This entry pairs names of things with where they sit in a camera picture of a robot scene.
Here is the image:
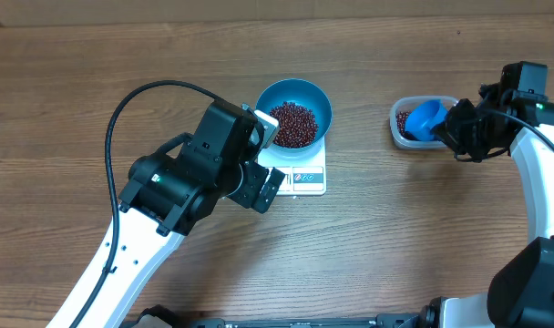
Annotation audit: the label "blue plastic measuring scoop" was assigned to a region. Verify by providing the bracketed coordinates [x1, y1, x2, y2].
[405, 99, 447, 142]

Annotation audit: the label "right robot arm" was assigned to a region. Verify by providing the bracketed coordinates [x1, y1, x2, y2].
[432, 61, 554, 327]

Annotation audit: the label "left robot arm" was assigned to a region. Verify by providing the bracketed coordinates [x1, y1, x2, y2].
[49, 100, 284, 327]

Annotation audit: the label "white digital kitchen scale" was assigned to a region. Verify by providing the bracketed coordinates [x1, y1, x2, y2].
[257, 138, 327, 197]

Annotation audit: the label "red beans in bowl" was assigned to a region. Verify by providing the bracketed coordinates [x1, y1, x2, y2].
[270, 102, 319, 149]

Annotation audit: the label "blue metal bowl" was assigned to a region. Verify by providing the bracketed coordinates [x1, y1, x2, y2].
[255, 78, 333, 145]

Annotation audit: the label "clear plastic container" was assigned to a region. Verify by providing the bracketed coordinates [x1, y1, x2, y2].
[389, 96, 457, 150]

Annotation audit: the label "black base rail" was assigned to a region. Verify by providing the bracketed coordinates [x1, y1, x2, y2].
[119, 305, 441, 328]

